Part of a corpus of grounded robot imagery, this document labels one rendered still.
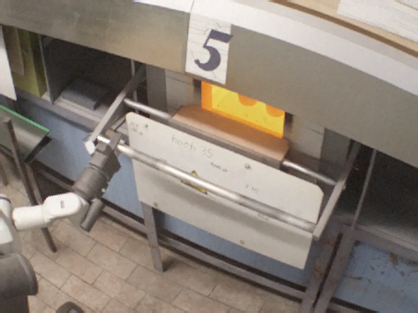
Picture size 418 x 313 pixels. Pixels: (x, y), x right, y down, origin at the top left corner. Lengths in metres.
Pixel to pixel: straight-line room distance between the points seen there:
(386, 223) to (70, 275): 1.56
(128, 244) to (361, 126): 1.87
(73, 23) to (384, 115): 0.74
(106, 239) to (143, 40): 1.71
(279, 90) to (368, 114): 0.19
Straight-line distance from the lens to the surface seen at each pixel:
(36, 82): 2.21
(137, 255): 2.70
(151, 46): 1.19
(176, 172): 1.52
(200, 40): 1.11
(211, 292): 2.57
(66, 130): 2.38
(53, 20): 1.37
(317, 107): 1.06
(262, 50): 1.06
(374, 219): 1.79
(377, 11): 0.99
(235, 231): 1.78
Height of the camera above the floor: 2.23
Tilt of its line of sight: 46 degrees down
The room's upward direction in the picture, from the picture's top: 1 degrees counter-clockwise
